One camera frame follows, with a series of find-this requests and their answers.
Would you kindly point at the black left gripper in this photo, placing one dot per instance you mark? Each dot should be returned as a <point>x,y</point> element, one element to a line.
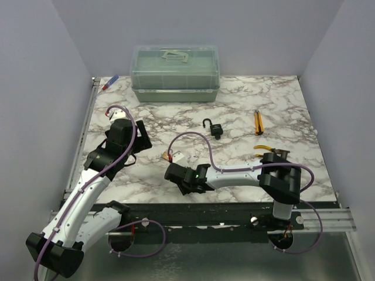
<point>143,142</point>

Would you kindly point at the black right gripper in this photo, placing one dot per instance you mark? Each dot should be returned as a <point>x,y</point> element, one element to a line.
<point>184,189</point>

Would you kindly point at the black Kaijing padlock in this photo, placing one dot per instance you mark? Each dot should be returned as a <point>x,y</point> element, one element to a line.
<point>215,129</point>

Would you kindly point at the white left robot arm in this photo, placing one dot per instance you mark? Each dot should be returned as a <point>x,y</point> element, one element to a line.
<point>61,245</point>

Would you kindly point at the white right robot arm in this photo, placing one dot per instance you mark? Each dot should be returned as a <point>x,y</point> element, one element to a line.
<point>279,178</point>

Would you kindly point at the small brass padlock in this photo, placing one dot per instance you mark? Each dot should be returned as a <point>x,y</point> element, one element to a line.
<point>165,156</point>

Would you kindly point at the red blue screwdriver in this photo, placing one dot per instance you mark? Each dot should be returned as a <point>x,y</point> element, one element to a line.
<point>110,82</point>

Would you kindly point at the green transparent toolbox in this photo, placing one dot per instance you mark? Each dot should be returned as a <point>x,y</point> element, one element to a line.
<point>175,73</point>

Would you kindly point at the yellow black pliers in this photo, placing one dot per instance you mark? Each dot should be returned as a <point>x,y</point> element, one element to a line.
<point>265,148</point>

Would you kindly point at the yellow utility knife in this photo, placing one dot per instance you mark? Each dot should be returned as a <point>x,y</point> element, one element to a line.
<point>259,130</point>

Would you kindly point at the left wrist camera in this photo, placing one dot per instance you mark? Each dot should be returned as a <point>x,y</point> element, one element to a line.
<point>115,114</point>

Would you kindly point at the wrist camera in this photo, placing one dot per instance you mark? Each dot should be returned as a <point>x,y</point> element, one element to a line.
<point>177,158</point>
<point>115,114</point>

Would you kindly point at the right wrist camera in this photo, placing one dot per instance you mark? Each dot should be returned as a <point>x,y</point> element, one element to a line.
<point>177,158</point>

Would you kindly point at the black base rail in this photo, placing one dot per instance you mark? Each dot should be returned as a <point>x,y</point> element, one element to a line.
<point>200,223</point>

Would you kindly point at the black T-handle socket wrench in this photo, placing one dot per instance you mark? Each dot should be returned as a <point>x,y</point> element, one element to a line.
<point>282,153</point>

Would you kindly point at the aluminium frame rail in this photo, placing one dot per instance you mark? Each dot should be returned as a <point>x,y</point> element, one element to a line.
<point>82,137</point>

